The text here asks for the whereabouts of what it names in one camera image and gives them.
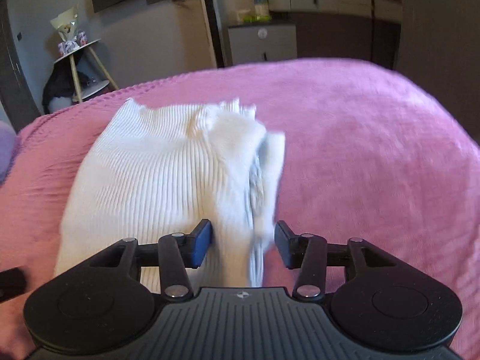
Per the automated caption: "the white round container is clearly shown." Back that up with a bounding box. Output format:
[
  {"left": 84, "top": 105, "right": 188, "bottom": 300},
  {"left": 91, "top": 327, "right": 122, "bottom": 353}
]
[{"left": 235, "top": 9, "right": 251, "bottom": 24}]

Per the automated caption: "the black bag under table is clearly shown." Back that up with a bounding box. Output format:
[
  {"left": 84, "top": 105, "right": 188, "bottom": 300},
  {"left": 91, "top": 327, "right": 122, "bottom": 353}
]
[{"left": 41, "top": 63, "right": 76, "bottom": 114}]

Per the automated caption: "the grey vanity desk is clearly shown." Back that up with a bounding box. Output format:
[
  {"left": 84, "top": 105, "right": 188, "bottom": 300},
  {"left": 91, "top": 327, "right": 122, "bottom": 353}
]
[{"left": 268, "top": 0, "right": 403, "bottom": 70}]

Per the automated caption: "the round wooden side table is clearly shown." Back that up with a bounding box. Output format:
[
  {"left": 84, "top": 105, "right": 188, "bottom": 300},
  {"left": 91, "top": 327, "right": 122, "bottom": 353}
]
[{"left": 54, "top": 38, "right": 119, "bottom": 103}]

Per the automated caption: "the pink ribbed bed blanket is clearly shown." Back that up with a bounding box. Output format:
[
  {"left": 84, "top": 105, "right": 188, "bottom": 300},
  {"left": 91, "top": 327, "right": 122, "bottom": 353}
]
[{"left": 1, "top": 58, "right": 479, "bottom": 359}]

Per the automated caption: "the blue white box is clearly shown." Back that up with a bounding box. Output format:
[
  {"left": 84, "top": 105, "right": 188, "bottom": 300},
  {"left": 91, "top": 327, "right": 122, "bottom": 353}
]
[{"left": 254, "top": 0, "right": 269, "bottom": 17}]

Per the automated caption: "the grey drawer cabinet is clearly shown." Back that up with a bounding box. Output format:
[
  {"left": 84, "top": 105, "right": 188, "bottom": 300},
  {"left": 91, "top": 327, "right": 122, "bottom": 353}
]
[{"left": 228, "top": 23, "right": 297, "bottom": 66}]

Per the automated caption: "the white ribbed knit sweater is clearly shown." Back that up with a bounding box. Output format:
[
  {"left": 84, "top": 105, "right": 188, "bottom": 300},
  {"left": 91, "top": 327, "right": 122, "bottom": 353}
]
[{"left": 55, "top": 99, "right": 286, "bottom": 288}]

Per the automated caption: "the wrapped flower bouquet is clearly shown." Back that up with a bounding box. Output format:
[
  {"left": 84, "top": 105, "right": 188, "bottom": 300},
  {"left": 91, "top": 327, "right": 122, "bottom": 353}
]
[{"left": 50, "top": 5, "right": 79, "bottom": 55}]

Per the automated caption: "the green tray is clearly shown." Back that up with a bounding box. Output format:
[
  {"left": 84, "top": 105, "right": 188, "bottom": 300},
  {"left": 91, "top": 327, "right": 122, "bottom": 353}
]
[{"left": 241, "top": 15, "right": 272, "bottom": 24}]

